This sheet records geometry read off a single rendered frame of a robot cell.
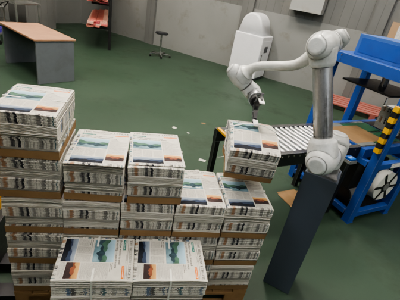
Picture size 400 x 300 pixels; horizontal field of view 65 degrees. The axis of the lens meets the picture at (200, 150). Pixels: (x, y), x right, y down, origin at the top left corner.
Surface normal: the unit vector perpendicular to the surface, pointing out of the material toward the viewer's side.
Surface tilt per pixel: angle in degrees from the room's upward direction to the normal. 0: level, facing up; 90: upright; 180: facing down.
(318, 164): 96
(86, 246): 1
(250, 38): 90
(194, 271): 0
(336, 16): 90
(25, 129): 91
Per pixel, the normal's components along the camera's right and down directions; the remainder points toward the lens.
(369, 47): -0.89, 0.07
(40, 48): 0.74, 0.42
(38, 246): 0.13, 0.48
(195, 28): -0.49, 0.33
